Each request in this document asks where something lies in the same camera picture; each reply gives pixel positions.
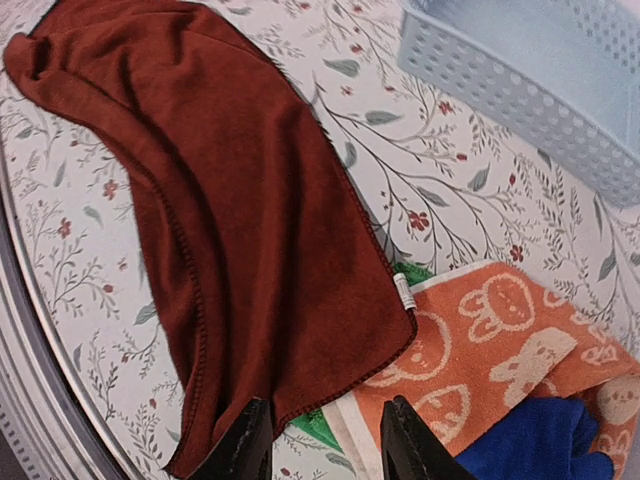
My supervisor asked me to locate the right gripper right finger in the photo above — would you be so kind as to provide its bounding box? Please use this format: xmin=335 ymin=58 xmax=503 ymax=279
xmin=380 ymin=395 xmax=475 ymax=480

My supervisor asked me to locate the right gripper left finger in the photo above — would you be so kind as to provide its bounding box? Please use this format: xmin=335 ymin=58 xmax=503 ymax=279
xmin=188 ymin=398 xmax=273 ymax=480

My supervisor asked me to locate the brown towel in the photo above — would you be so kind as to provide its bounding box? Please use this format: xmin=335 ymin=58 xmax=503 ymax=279
xmin=4 ymin=1 xmax=417 ymax=479

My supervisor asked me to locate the green towel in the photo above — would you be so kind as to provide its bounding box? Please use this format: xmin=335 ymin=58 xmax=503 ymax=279
xmin=282 ymin=262 xmax=434 ymax=453

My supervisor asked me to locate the blue towel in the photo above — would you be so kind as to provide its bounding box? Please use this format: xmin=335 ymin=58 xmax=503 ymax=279
xmin=456 ymin=398 xmax=614 ymax=479

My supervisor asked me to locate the orange patterned towel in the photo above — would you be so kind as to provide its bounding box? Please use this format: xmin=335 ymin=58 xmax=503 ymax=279
xmin=323 ymin=261 xmax=639 ymax=479

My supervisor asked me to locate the floral table mat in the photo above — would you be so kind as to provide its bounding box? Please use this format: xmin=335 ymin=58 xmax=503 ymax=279
xmin=1 ymin=1 xmax=639 ymax=479

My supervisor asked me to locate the light blue plastic basket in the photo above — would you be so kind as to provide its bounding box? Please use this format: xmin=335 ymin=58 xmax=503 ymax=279
xmin=397 ymin=1 xmax=639 ymax=208

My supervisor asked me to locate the front aluminium rail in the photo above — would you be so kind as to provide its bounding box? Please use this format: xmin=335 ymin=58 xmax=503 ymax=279
xmin=1 ymin=171 xmax=143 ymax=479

